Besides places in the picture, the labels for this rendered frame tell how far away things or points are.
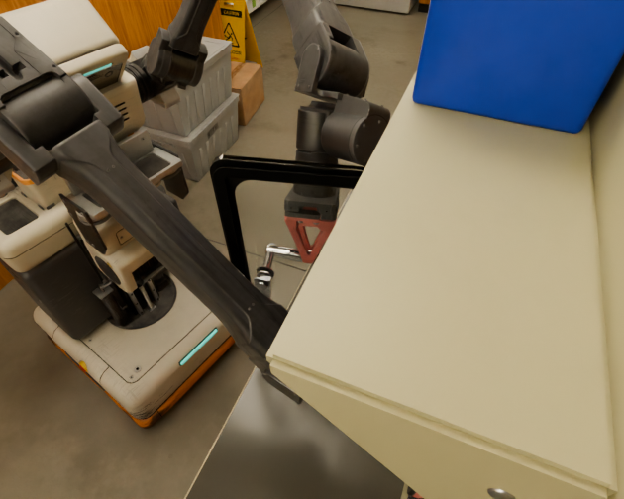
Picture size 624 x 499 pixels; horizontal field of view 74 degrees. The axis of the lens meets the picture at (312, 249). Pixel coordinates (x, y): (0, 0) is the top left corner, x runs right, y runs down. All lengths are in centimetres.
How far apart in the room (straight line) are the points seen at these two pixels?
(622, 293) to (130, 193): 42
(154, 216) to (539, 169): 36
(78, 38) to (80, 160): 51
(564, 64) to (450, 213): 11
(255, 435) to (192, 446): 104
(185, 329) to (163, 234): 121
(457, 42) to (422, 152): 6
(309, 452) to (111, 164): 51
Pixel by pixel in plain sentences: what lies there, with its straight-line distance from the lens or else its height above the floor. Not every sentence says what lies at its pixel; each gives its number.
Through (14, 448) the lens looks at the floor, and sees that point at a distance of 204.
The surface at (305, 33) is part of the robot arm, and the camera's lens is 57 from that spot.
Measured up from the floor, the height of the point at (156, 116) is 43.
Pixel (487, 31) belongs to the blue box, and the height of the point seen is 156.
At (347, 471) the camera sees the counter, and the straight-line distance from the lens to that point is 73.
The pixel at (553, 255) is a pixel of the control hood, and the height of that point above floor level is 151.
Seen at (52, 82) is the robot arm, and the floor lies 145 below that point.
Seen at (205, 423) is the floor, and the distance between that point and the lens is 179.
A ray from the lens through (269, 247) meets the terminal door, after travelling 52.
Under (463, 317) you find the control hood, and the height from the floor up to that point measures 151.
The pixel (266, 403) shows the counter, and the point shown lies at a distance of 76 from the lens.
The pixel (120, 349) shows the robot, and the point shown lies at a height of 28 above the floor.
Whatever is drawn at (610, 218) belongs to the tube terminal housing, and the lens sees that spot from 23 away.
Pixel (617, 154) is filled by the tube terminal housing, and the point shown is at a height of 153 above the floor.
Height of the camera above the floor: 164
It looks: 48 degrees down
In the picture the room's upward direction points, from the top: straight up
